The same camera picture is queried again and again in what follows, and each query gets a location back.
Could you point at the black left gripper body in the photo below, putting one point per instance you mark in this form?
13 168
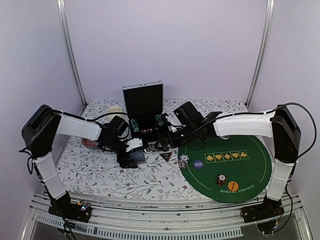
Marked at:
116 147

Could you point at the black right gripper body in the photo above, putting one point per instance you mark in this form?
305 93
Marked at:
189 135

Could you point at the blue playing card deck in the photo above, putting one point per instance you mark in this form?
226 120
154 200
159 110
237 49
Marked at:
138 157

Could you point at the purple small blind button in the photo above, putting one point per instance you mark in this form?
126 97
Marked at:
198 164

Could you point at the aluminium poker case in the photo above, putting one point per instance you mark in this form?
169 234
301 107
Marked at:
143 101

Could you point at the orange poker chip stack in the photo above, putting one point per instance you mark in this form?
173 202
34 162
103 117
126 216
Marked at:
221 179

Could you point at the orange big blind button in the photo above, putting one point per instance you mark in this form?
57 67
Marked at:
233 186

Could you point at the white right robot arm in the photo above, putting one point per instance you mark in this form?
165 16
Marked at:
275 128

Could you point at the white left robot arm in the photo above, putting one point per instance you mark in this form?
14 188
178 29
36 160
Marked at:
47 125

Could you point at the triangular all in marker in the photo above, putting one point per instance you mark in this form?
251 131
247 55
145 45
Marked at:
166 156

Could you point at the red dice row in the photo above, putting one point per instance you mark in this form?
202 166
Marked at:
148 130

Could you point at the green poker chip stack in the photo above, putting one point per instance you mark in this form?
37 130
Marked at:
159 118

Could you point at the green blue chip stack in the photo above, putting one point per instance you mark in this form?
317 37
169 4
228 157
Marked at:
134 125

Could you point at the red patterned bowl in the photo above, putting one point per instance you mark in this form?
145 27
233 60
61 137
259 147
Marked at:
89 143

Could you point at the cream ribbed ceramic mug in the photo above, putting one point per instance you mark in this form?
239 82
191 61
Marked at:
114 110

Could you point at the green round poker mat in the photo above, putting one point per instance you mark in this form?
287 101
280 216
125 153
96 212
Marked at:
243 159

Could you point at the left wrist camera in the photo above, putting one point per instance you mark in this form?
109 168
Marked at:
127 135

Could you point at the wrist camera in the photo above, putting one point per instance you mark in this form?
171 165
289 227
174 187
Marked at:
127 135
188 115

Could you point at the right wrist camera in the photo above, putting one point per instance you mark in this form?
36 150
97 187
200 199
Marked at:
188 115

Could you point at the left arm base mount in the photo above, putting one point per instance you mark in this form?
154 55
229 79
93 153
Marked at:
63 207

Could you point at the front aluminium rail base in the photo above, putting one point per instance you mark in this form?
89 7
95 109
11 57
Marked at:
197 219

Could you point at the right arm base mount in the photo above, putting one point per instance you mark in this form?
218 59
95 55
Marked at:
263 211

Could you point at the left aluminium frame post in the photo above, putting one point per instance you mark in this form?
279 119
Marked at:
61 7

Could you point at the aluminium frame post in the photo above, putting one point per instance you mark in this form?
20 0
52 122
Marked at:
61 7
268 18

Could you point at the right aluminium frame post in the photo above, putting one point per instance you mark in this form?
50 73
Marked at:
268 18

